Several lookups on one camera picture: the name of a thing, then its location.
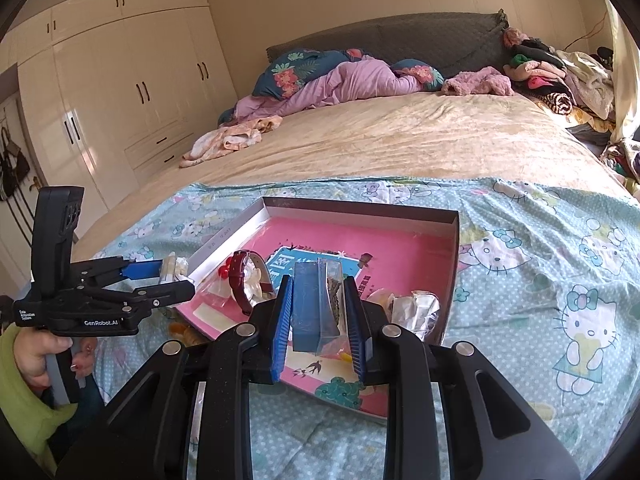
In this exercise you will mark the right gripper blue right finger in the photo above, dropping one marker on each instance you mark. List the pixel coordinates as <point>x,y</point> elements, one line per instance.
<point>359,333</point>

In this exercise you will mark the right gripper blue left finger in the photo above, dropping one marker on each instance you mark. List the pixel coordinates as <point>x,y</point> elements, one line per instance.
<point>280,326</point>

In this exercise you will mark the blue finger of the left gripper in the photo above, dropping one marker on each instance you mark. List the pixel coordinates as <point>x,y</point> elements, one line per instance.
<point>142,270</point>

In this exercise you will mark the blue card jewelry bag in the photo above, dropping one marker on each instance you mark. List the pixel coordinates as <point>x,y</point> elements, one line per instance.
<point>318,315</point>

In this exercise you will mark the burgundy strap wristwatch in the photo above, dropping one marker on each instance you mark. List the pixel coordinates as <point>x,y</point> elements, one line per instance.
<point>249,280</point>

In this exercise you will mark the red cherry earrings bag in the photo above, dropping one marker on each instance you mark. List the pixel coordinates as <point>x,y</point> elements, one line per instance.
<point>217,287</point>

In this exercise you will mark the bag with yellow hoop earrings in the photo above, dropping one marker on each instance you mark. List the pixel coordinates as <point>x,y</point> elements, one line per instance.
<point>339,354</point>

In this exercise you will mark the white dotted hair claw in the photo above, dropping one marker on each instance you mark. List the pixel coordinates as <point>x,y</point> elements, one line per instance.
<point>386,299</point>

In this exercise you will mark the green sleeve left forearm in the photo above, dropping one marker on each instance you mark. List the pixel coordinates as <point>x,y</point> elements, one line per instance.
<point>32,421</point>

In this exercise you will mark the left hand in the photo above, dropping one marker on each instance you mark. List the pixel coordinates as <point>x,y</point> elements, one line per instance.
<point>31,347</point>

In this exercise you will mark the shallow cardboard tray box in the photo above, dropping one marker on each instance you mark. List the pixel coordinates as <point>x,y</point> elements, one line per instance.
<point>257,325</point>

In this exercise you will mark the pink book in tray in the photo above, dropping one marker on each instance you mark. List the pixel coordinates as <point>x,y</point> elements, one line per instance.
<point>401,261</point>

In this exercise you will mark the peach clothing on bed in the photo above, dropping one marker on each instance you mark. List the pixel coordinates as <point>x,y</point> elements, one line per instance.
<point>229,139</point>

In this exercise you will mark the cream built-in wardrobe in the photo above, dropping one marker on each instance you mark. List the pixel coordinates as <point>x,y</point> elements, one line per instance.
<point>114,91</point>

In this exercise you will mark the Hello Kitty blue blanket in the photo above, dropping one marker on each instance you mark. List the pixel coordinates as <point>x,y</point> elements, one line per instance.
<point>547,289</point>

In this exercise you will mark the beige bed cover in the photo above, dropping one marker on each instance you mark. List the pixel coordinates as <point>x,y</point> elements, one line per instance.
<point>419,135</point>

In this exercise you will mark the floral dark blue pillow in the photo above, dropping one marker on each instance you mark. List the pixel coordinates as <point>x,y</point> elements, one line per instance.
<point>291,71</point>

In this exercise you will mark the pink purple quilt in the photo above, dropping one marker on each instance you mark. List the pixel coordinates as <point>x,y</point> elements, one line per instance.
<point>347,82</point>

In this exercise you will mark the pink fluffy garment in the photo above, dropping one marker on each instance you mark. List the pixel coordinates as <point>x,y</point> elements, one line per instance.
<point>487,80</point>

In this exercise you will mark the pile of clothes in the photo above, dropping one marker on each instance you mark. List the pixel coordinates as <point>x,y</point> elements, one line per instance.
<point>571,84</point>

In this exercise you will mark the cream curtain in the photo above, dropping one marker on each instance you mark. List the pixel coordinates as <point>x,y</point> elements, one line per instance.
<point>625,77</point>

